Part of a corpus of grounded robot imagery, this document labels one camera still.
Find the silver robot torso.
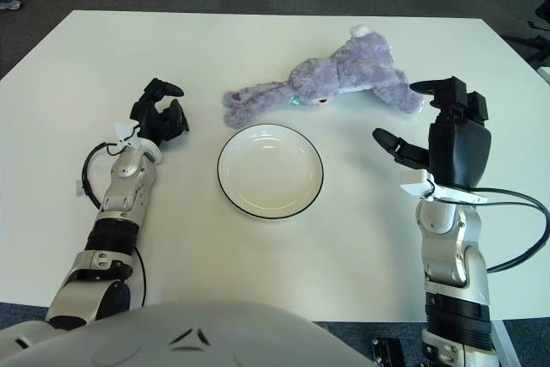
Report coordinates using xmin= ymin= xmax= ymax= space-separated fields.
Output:
xmin=0 ymin=300 xmax=375 ymax=367

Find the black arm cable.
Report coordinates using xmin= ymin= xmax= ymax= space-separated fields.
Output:
xmin=433 ymin=187 xmax=550 ymax=273
xmin=80 ymin=142 xmax=148 ymax=306

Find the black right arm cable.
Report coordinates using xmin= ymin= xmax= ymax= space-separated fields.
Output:
xmin=433 ymin=187 xmax=550 ymax=273

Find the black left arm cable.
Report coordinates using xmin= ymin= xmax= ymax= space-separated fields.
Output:
xmin=80 ymin=142 xmax=148 ymax=306

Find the white table leg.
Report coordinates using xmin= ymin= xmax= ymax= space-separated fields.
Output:
xmin=489 ymin=321 xmax=523 ymax=367

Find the purple plush bunny doll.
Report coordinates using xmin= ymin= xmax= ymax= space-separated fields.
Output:
xmin=221 ymin=23 xmax=425 ymax=130

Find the black metal bracket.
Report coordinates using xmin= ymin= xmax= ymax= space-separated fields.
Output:
xmin=371 ymin=335 xmax=404 ymax=367

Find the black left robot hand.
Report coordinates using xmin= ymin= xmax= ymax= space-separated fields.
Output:
xmin=128 ymin=77 xmax=191 ymax=151

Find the white plate with black rim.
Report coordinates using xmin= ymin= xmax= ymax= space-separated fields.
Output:
xmin=217 ymin=123 xmax=324 ymax=220

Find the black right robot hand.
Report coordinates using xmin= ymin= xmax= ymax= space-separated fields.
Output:
xmin=371 ymin=76 xmax=492 ymax=190

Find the black office chair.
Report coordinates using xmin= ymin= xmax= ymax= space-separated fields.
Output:
xmin=502 ymin=0 xmax=550 ymax=67

